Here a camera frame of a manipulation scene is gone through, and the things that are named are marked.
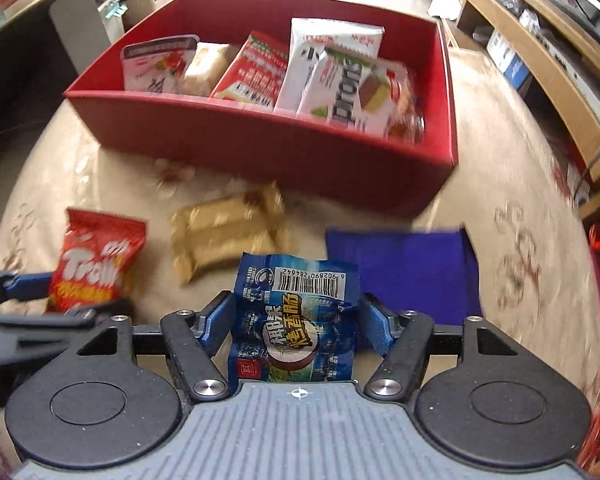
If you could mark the red gummy packet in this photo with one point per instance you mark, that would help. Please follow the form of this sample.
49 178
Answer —
95 260

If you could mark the slim white box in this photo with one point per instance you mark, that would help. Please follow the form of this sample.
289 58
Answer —
111 15

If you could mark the tall white snack packet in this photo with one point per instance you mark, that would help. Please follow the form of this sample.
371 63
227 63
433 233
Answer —
295 75

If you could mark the blue and white box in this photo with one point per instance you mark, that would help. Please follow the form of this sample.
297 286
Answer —
507 62

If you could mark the gold snack packet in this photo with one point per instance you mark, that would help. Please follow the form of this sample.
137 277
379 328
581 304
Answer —
220 235

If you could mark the long white device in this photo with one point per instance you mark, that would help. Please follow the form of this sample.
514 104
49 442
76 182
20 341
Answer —
575 80

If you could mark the beige patterned tablecloth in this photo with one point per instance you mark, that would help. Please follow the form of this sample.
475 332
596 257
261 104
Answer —
490 160

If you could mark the red cardboard box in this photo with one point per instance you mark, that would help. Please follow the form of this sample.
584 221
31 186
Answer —
280 155

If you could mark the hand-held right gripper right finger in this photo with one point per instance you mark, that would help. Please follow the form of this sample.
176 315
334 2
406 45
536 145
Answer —
375 325

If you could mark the purple snack packet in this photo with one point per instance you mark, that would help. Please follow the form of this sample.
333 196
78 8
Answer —
410 270

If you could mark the white storage box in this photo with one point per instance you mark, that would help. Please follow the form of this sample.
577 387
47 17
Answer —
140 10

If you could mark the wooden tv stand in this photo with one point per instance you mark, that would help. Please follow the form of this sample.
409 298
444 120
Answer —
555 75

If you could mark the red and green snack packet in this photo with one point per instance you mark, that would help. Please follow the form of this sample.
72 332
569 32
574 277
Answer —
252 75

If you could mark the white plastic wrapper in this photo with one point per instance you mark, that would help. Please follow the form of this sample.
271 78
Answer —
442 2

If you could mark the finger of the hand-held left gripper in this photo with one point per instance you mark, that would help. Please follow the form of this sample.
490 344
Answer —
80 316
25 285

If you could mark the bread packet with orange label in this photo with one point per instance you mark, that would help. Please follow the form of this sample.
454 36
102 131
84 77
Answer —
205 70

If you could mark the white wafer packet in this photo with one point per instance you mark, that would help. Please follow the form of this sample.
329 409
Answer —
350 90

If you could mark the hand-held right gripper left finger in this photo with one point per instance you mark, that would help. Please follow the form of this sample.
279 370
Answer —
220 320

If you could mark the dark coffee table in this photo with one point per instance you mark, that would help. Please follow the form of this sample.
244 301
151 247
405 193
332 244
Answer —
75 30

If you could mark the blue snack packet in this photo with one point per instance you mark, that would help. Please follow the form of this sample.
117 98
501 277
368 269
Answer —
295 330

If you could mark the pink and white snack packet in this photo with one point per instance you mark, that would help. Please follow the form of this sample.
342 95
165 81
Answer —
150 65

